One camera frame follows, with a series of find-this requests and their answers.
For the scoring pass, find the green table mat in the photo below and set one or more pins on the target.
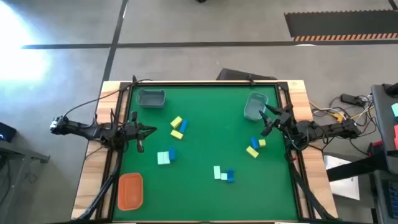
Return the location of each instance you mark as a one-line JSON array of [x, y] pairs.
[[202, 149]]

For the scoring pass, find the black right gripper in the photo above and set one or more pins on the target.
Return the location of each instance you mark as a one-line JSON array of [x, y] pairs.
[[283, 119]]

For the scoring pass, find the black aluminium frame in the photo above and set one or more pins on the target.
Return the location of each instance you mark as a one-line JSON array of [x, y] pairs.
[[124, 86]]

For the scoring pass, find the black metal beam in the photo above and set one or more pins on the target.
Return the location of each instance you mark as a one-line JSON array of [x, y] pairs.
[[357, 168]]

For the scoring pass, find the long mint block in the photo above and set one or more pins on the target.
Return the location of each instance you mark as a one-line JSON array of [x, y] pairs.
[[217, 172]]

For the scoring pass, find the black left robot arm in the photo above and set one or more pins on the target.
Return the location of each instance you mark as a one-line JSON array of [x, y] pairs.
[[81, 127]]

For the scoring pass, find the black device with blue light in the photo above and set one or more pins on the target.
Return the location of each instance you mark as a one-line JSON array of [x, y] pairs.
[[6, 132]]

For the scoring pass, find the small mint block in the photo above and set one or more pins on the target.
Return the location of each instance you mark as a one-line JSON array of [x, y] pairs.
[[224, 176]]

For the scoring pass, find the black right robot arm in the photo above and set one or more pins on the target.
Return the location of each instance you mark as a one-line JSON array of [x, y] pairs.
[[326, 130]]

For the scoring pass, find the small yellow block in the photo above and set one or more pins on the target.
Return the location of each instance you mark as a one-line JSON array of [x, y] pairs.
[[262, 142]]

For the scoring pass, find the gray plastic bin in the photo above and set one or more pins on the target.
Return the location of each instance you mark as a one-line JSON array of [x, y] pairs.
[[150, 99]]

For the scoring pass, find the gray cart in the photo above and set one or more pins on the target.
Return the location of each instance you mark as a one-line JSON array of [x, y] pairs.
[[384, 124]]

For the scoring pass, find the teal plastic bin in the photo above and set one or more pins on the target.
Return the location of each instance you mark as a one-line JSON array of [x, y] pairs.
[[253, 109]]

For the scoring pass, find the dark equipment case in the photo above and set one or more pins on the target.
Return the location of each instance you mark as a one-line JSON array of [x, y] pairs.
[[385, 202]]

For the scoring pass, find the gray desk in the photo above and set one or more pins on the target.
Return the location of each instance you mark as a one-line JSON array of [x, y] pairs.
[[18, 152]]

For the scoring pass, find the black hazard striped floor mat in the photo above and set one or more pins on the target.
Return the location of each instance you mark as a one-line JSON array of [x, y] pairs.
[[342, 25]]

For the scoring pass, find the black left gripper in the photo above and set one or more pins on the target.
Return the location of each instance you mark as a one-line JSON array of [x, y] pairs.
[[133, 132]]

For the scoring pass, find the blue block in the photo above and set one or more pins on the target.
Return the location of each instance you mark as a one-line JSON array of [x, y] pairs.
[[172, 154], [255, 143], [183, 126], [230, 175]]

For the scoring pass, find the orange plastic bin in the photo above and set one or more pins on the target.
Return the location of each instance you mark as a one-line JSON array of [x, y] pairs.
[[130, 193]]

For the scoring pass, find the black power adapter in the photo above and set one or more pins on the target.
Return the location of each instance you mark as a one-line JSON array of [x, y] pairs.
[[351, 99]]

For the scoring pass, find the white paper sheet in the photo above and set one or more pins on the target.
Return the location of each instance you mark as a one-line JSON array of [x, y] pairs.
[[345, 186]]

